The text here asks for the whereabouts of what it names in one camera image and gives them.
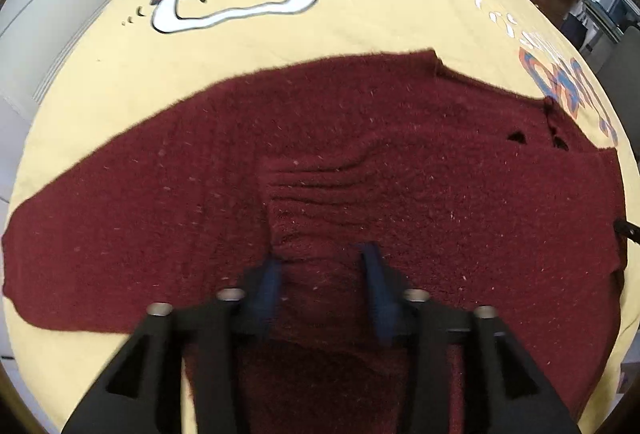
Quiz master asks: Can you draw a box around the grey chair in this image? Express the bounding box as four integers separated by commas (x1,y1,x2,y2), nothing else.
597,20,640,80

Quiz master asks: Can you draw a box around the dark blue bag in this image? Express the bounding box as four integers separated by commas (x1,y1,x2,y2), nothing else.
562,14,589,49

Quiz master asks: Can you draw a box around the yellow cartoon printed bed sheet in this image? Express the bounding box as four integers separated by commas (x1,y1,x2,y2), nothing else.
0,0,627,434

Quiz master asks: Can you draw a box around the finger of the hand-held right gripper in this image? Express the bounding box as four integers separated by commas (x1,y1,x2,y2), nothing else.
613,217,640,245

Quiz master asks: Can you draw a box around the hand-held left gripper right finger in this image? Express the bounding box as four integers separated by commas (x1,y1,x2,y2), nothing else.
360,243,582,434

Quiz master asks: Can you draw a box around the maroon knit sweater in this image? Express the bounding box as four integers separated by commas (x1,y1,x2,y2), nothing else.
1,48,627,434

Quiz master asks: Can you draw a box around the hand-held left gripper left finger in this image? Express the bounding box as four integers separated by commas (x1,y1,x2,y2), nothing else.
60,258,285,434

